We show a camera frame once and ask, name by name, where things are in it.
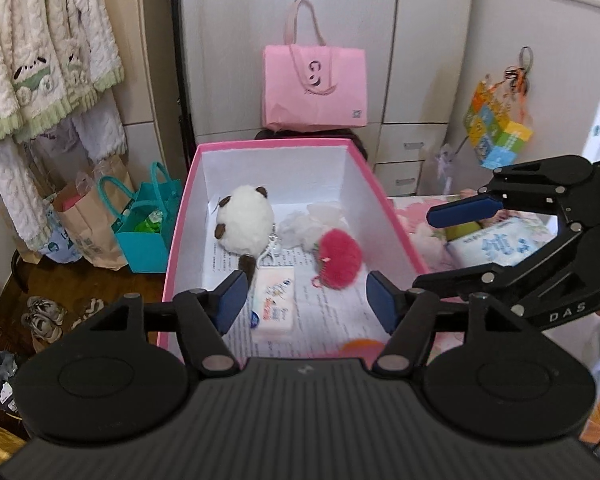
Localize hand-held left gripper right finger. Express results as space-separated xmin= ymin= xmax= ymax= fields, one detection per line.
xmin=366 ymin=270 xmax=528 ymax=377

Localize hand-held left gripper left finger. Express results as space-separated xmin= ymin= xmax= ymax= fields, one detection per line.
xmin=87 ymin=269 xmax=249 ymax=378

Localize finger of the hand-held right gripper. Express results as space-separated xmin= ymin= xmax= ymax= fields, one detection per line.
xmin=426 ymin=154 xmax=600 ymax=229
xmin=411 ymin=222 xmax=588 ymax=307

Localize blue white tissue pack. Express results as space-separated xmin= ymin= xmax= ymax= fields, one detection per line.
xmin=445 ymin=217 xmax=556 ymax=269

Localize small white tissue packet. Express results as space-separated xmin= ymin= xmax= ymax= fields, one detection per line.
xmin=251 ymin=266 xmax=296 ymax=343

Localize red fluffy pompom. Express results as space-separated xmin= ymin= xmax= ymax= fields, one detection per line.
xmin=312 ymin=228 xmax=363 ymax=291

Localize panda plush toy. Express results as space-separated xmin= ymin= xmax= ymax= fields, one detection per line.
xmin=214 ymin=185 xmax=283 ymax=282

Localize white mesh bath pouf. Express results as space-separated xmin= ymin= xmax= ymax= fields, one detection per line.
xmin=277 ymin=202 xmax=346 ymax=251

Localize pink cardboard box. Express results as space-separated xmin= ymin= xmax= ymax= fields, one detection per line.
xmin=161 ymin=140 xmax=431 ymax=362

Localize floral tablecloth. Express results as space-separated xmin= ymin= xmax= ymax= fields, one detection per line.
xmin=387 ymin=187 xmax=600 ymax=376

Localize clear plastic bag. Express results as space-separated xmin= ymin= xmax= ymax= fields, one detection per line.
xmin=432 ymin=142 xmax=461 ymax=182

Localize colourful gift bag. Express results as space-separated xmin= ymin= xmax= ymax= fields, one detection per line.
xmin=462 ymin=72 xmax=533 ymax=170

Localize teal tote bag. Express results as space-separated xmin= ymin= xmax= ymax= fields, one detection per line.
xmin=97 ymin=161 xmax=183 ymax=273

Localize grey sneaker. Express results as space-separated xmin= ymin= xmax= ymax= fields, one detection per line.
xmin=72 ymin=297 xmax=106 ymax=331

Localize brown paper bag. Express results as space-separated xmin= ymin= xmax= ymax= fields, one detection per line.
xmin=52 ymin=155 xmax=136 ymax=268

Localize white door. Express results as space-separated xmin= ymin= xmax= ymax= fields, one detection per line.
xmin=580 ymin=35 xmax=600 ymax=161

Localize blue printed plastic bag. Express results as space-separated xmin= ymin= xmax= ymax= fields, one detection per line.
xmin=45 ymin=215 xmax=83 ymax=264

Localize black suitcase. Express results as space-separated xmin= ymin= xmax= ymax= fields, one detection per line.
xmin=254 ymin=127 xmax=368 ymax=161

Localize pink tote bag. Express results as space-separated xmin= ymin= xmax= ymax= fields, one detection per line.
xmin=261 ymin=0 xmax=367 ymax=131

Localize pair of shoes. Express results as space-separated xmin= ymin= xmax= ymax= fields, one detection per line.
xmin=22 ymin=296 xmax=68 ymax=341

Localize black clothes rack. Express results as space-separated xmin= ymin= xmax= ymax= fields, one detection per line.
xmin=167 ymin=0 xmax=197 ymax=181

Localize grey wooden wardrobe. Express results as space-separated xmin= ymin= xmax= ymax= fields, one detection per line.
xmin=177 ymin=0 xmax=476 ymax=196

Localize white fleece pants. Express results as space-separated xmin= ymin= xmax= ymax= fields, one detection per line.
xmin=0 ymin=95 xmax=128 ymax=256

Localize yellow cloth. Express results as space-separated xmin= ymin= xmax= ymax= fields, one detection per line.
xmin=0 ymin=424 xmax=27 ymax=469

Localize cream fleece robe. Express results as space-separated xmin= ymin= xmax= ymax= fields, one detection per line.
xmin=0 ymin=0 xmax=126 ymax=150

